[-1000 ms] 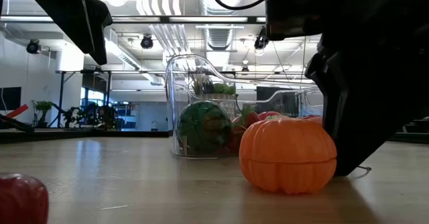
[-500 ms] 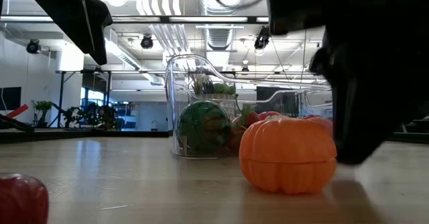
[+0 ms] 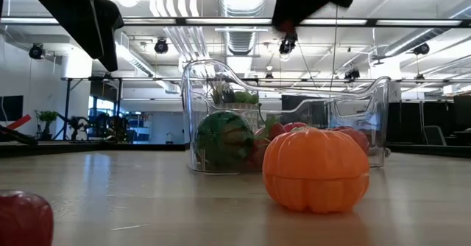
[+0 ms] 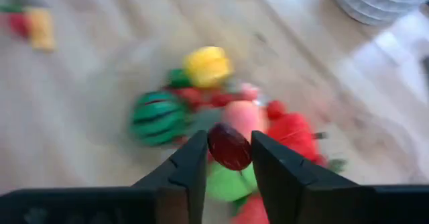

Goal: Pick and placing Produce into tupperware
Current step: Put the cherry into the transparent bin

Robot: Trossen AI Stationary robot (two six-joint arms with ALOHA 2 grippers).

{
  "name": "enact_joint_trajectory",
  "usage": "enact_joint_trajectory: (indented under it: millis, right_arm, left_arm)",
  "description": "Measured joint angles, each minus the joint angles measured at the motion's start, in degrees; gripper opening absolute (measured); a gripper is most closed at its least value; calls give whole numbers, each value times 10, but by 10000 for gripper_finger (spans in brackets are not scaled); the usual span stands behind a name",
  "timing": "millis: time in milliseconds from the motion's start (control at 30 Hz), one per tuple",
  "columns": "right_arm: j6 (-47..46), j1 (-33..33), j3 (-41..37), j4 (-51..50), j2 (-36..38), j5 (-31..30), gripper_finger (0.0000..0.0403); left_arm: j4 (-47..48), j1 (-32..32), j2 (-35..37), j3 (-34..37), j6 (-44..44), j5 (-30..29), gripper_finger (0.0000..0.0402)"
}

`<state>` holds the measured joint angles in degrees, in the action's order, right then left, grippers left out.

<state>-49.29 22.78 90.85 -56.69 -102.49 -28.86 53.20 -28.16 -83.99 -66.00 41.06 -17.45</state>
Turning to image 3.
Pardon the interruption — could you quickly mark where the red toy strawberry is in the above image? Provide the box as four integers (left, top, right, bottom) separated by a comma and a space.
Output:
252, 116, 287, 170

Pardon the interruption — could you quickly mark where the round red toy fruit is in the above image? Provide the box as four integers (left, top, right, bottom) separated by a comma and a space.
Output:
333, 125, 370, 155

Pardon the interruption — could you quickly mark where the green striped toy watermelon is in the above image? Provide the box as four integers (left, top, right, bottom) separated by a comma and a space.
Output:
194, 110, 257, 170

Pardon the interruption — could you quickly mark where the clear plastic tupperware container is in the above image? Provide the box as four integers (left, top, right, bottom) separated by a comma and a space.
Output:
180, 59, 392, 175

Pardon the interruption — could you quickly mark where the background potted plant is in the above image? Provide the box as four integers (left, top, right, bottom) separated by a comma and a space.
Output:
35, 109, 60, 141

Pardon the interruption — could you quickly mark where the succulent in white patterned pot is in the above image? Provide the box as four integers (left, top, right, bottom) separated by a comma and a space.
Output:
208, 80, 262, 129

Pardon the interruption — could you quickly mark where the red bar object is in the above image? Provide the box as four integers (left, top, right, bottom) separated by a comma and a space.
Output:
6, 113, 32, 131

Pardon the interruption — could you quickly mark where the black room partition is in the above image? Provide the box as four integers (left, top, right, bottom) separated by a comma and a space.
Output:
389, 94, 471, 146

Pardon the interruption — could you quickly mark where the grey office chair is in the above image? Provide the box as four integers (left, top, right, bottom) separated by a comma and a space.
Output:
422, 124, 448, 147

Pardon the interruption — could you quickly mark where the silver ventilation duct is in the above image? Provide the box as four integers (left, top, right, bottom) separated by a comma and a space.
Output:
216, 0, 269, 55

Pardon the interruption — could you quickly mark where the black background frame stand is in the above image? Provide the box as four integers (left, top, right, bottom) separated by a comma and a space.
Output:
60, 76, 124, 142

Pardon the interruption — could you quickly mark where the black wall monitor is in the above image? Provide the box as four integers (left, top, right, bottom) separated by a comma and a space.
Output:
0, 94, 24, 122

